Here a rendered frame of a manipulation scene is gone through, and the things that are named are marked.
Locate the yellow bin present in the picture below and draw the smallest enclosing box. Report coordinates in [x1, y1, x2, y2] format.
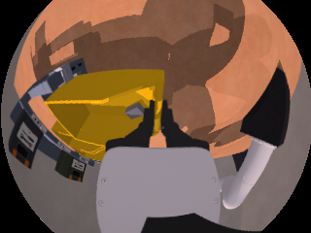
[51, 121, 103, 152]
[71, 147, 106, 161]
[45, 69, 165, 147]

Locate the dark olive case with orange latches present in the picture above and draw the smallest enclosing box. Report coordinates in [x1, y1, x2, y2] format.
[54, 150, 86, 183]

